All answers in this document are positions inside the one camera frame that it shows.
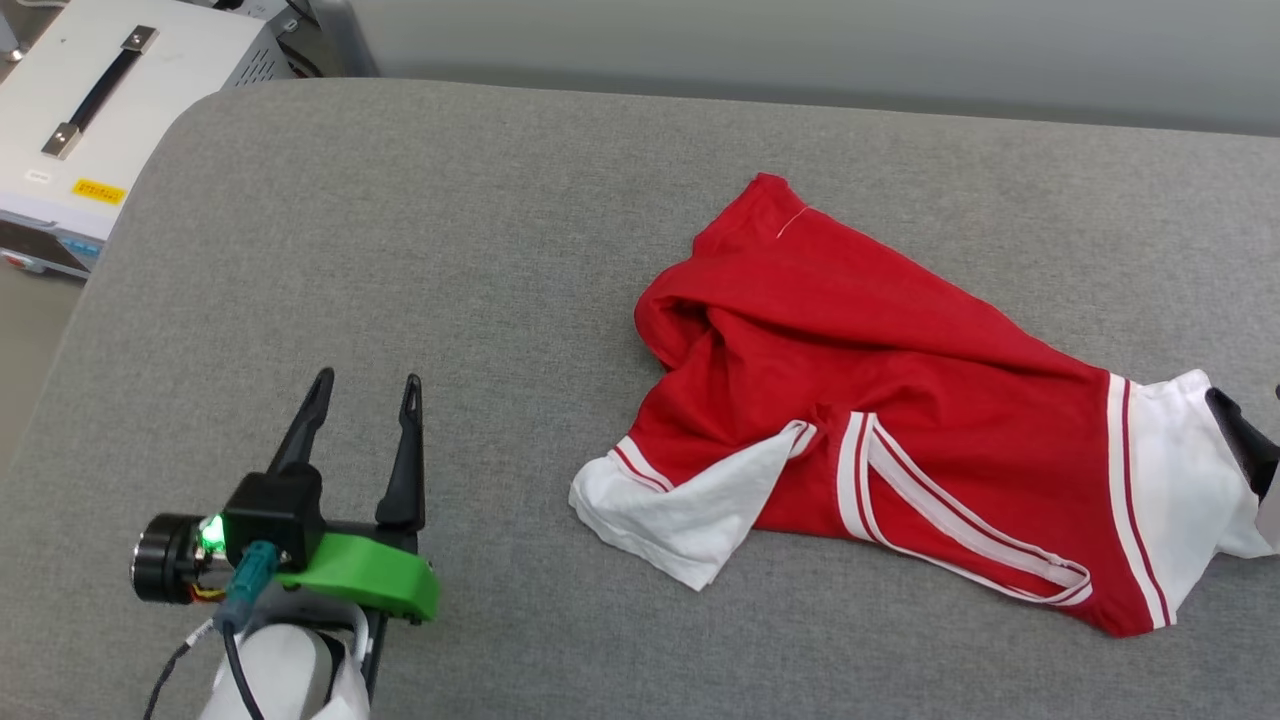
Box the red and white sports jersey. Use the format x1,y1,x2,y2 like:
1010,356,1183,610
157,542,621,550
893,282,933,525
568,172,1280,639

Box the white equipment case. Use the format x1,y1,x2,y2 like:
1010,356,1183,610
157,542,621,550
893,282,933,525
0,0,301,281

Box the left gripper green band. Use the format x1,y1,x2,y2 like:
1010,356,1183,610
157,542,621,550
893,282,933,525
130,367,442,625

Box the grey fabric sofa cushion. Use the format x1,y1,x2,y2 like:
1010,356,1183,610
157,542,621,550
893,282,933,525
0,77,1280,720

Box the thin black motor cable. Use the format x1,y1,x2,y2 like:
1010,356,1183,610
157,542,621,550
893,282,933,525
140,635,201,720

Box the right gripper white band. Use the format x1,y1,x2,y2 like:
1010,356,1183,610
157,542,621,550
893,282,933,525
1204,383,1280,553

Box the black strap handle metal ends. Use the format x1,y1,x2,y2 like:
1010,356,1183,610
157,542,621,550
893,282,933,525
40,25,161,161

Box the teal camera cable connector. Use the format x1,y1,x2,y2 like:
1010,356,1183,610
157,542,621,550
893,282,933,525
218,540,281,631

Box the large white paper cable tag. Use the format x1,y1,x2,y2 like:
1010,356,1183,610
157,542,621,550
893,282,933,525
312,655,372,720

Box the thick black camera cable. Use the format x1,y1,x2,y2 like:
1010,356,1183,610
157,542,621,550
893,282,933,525
222,620,267,720

